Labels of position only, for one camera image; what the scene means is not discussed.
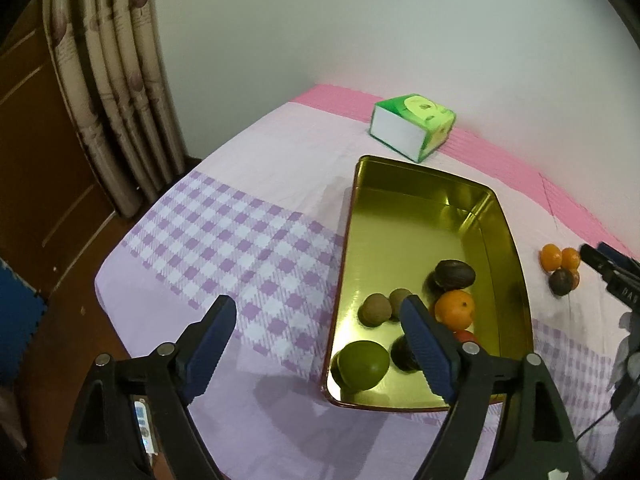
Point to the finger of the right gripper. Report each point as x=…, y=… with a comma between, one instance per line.
x=615, y=256
x=622, y=282

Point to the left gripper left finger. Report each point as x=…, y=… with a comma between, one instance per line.
x=123, y=402

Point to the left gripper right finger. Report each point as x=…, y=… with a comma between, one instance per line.
x=534, y=439

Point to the small orange mandarin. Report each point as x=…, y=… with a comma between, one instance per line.
x=570, y=259

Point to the dark avocado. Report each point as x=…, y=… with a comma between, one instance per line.
x=561, y=282
x=454, y=274
x=403, y=357

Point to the large red tomato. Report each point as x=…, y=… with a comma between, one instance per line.
x=465, y=336

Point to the large orange mandarin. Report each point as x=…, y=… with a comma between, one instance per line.
x=455, y=309

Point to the green lime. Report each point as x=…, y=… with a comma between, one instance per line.
x=361, y=365

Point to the dark avocado front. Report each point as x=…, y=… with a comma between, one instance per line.
x=454, y=274

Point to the brown kiwi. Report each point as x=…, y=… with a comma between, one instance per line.
x=375, y=310
x=397, y=296

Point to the small red tomato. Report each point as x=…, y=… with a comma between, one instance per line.
x=576, y=278

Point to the blue foam mat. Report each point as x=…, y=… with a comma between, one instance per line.
x=21, y=310

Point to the gold toffee tin box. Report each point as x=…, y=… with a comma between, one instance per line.
x=403, y=220

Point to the brown wooden door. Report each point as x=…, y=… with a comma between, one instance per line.
x=57, y=227

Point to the green tissue pack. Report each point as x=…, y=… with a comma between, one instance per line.
x=411, y=125

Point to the pink purple checked tablecloth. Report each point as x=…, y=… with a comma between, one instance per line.
x=262, y=220

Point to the beige patterned curtain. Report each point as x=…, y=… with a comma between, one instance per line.
x=112, y=82

